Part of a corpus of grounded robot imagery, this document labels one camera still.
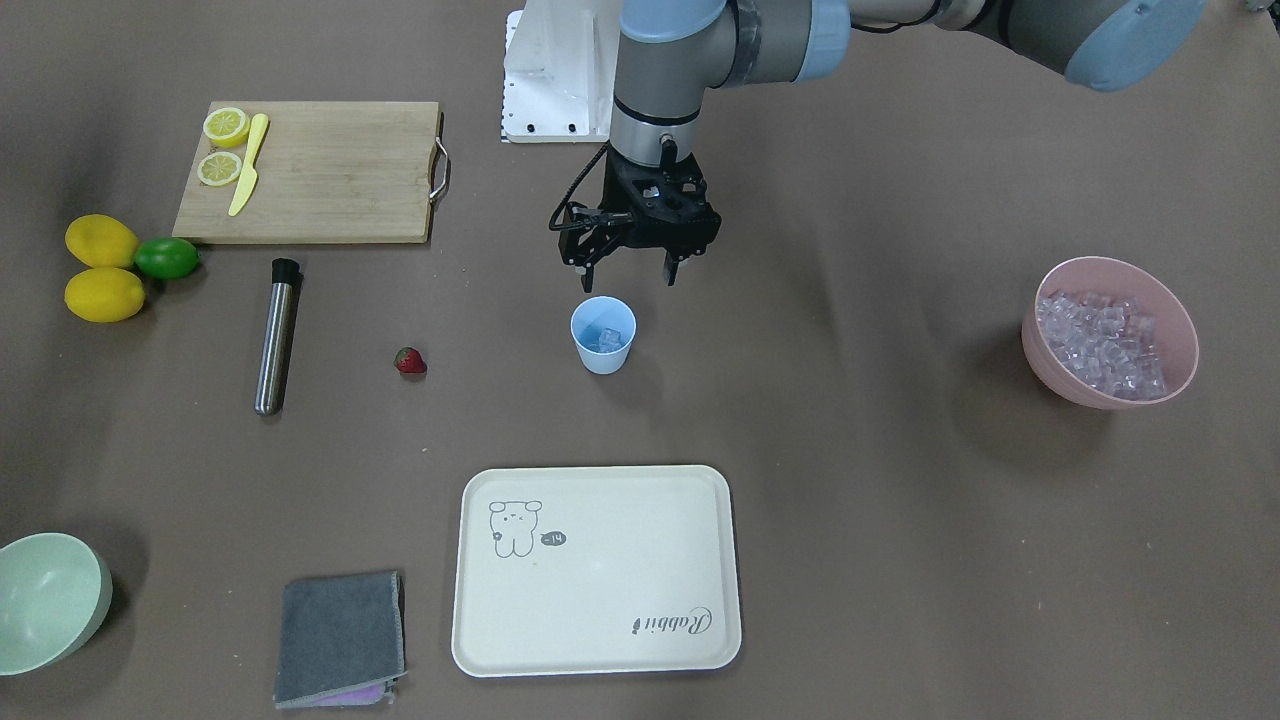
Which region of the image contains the pink bowl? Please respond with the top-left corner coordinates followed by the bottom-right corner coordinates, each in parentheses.
top-left (1021, 256), bottom-right (1201, 411)

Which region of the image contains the steel muddler black tip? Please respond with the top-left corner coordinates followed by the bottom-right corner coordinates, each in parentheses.
top-left (253, 258), bottom-right (302, 416)

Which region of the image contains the upper lemon half slice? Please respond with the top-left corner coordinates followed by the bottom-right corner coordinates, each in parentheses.
top-left (202, 106), bottom-right (251, 149)

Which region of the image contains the lemon half slice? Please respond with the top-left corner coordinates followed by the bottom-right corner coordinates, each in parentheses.
top-left (195, 151), bottom-right (243, 187)
top-left (202, 106), bottom-right (251, 149)

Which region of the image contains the lower whole yellow lemon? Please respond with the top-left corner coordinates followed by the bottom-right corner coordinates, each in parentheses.
top-left (64, 266), bottom-right (146, 323)

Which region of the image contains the light blue cup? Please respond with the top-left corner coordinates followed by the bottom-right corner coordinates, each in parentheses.
top-left (570, 296), bottom-right (637, 375)

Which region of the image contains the pile of clear ice cubes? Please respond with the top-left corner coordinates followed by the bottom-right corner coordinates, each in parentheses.
top-left (1034, 290), bottom-right (1169, 401)

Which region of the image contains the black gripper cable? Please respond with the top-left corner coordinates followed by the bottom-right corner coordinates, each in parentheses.
top-left (547, 143), bottom-right (611, 236)

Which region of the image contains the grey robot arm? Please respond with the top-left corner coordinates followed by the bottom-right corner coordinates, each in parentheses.
top-left (548, 1), bottom-right (1204, 292)

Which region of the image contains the lower lemon half slice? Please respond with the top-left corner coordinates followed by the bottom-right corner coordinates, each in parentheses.
top-left (195, 151), bottom-right (243, 187)

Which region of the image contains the red strawberry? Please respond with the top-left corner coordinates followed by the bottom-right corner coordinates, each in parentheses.
top-left (393, 346), bottom-right (428, 377)

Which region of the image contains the whole yellow lemon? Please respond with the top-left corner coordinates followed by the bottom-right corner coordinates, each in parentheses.
top-left (64, 266), bottom-right (146, 323)
top-left (64, 214), bottom-right (140, 269)

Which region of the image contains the wooden cutting board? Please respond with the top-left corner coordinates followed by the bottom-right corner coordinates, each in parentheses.
top-left (172, 100), bottom-right (449, 245)

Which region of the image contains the cream rabbit tray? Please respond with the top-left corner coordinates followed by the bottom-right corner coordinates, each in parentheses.
top-left (451, 465), bottom-right (742, 678)

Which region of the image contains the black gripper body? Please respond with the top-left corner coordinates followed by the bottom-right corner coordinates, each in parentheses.
top-left (600, 149), bottom-right (721, 252)

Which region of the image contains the green lime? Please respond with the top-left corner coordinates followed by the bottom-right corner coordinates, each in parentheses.
top-left (133, 237), bottom-right (201, 281)

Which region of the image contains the yellow plastic knife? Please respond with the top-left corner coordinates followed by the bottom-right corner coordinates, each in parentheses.
top-left (227, 113), bottom-right (270, 217)

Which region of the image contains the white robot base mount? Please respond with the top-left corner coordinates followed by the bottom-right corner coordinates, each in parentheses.
top-left (500, 1), bottom-right (623, 143)

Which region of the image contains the clear ice cube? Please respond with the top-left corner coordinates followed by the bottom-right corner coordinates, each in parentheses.
top-left (588, 327), bottom-right (626, 354)

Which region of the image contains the grey folded cloth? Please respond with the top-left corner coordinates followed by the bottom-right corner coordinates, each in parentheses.
top-left (273, 570), bottom-right (406, 710)

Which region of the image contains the upper whole yellow lemon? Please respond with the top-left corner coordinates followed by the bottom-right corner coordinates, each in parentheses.
top-left (64, 214), bottom-right (140, 269)

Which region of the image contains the green bowl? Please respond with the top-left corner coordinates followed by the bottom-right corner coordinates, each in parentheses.
top-left (1, 532), bottom-right (114, 676)

